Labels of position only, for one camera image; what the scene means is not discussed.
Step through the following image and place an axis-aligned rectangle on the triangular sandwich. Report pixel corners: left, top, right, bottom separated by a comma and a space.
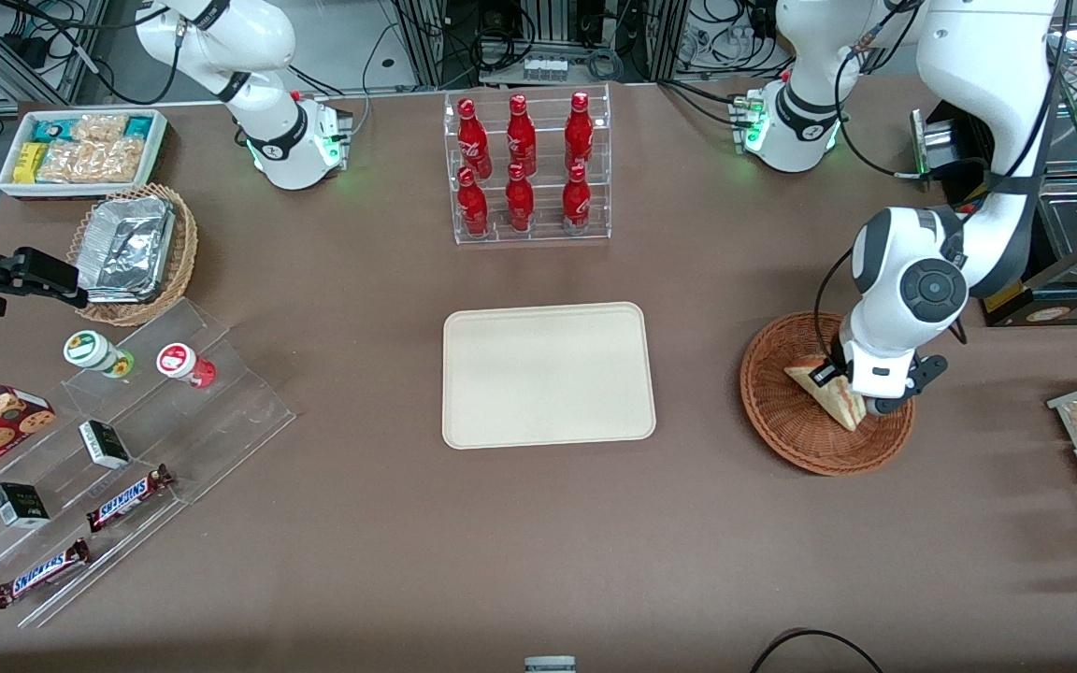
784, 358, 869, 433

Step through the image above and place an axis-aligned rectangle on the brown round wicker basket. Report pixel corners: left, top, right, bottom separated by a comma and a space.
740, 310, 916, 478

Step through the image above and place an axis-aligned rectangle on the light wicker basket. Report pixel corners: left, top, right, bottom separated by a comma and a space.
68, 184, 198, 326

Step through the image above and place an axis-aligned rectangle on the cream rectangular serving tray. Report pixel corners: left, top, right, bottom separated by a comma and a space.
442, 301, 657, 451

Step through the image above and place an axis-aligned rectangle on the green lid yogurt cup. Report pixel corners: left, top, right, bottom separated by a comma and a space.
64, 330, 136, 379

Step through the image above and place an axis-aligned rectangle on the silver foil pack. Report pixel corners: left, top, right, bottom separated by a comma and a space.
94, 220, 170, 298
85, 196, 175, 302

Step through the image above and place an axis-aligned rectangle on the white plastic snack bin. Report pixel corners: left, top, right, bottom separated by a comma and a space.
0, 109, 168, 200

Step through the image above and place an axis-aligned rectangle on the yellow snack pack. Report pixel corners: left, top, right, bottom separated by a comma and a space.
12, 142, 49, 185

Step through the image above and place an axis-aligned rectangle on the clear cracker bag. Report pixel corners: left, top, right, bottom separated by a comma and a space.
36, 138, 142, 183
71, 114, 128, 143

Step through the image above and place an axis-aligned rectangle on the red lid yogurt cup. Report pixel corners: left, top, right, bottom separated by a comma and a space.
156, 343, 217, 390

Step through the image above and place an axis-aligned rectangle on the small black carton box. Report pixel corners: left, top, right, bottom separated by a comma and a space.
79, 420, 132, 470
0, 482, 51, 530

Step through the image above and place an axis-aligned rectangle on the clear acrylic stepped display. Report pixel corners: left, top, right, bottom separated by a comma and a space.
0, 297, 296, 629

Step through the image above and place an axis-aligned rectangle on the black silver appliance box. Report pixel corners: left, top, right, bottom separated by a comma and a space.
911, 101, 998, 193

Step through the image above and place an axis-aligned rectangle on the Snickers chocolate bar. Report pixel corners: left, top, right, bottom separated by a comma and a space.
0, 538, 93, 610
86, 465, 175, 534

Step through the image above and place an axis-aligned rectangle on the red cola bottle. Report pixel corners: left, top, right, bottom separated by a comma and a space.
506, 93, 538, 177
456, 98, 493, 179
561, 163, 593, 233
504, 163, 536, 233
564, 91, 596, 171
457, 166, 491, 236

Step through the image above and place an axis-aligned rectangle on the clear acrylic bottle rack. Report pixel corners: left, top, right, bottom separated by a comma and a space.
443, 84, 612, 246

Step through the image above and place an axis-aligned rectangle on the black floor cable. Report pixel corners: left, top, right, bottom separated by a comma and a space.
749, 628, 885, 673

